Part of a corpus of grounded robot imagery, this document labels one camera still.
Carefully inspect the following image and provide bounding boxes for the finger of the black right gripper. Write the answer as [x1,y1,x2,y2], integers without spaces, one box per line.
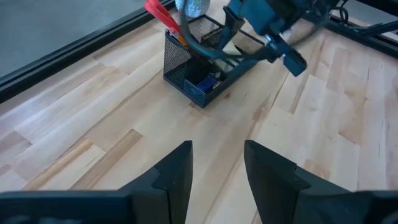
[217,7,246,50]
[266,35,308,78]

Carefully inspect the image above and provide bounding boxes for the black mesh desk organizer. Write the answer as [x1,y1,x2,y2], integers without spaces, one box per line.
[162,14,266,109]

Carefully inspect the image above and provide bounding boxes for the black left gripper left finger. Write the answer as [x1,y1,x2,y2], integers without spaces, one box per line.
[119,140,193,224]

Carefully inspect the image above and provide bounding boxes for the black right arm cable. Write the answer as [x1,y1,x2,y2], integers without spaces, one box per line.
[179,6,271,62]

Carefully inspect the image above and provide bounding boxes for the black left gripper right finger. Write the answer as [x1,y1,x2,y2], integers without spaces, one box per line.
[244,139,352,224]

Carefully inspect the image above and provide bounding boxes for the red-handled scissors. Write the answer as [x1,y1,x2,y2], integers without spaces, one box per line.
[144,0,185,39]

